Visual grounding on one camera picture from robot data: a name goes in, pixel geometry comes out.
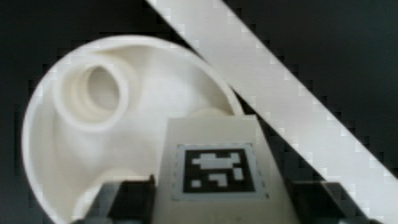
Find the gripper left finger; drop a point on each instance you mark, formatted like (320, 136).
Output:
(123, 203)

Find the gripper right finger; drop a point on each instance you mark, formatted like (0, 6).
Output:
(323, 204)

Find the white stool leg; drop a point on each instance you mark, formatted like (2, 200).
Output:
(220, 186)

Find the white round stool seat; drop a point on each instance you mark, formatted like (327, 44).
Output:
(126, 82)

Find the white L-shaped fence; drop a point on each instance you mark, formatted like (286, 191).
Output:
(217, 35)

